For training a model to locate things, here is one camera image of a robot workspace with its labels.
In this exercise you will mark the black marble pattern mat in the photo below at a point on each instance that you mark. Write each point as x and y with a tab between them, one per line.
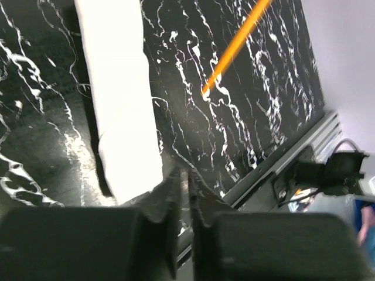
49	135

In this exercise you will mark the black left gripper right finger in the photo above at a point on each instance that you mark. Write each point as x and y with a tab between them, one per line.
205	208

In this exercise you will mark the white cloth napkin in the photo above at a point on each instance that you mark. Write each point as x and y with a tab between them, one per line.
118	69

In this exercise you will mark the orange plastic spoon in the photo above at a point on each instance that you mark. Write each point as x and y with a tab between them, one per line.
236	43

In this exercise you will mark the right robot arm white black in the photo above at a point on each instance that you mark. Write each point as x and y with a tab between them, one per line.
339	175

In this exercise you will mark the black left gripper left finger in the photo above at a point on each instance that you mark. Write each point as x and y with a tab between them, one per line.
149	232

